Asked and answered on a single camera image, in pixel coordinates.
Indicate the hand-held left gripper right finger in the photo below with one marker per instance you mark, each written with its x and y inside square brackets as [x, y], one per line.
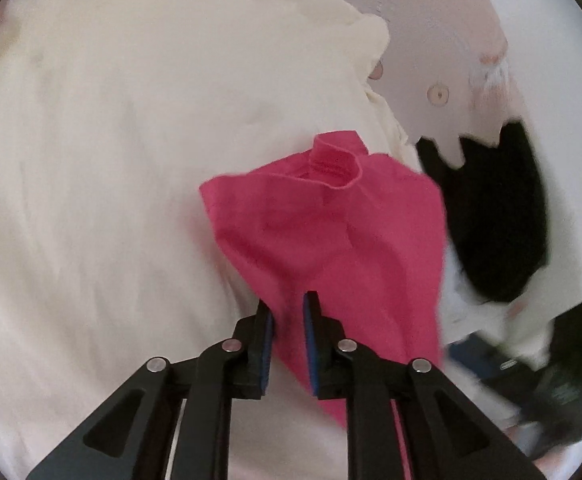
[318, 355]

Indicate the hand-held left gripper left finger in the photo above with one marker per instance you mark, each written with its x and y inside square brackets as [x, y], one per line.
[256, 355]

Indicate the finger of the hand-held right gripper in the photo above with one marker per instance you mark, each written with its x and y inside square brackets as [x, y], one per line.
[476, 352]

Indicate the pink and cream t-shirt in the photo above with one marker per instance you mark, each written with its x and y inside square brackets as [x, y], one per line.
[96, 185]

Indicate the folded black garment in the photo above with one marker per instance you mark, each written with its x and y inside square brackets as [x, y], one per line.
[496, 230]

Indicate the pink printed blanket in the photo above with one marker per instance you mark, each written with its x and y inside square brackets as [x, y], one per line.
[446, 35]

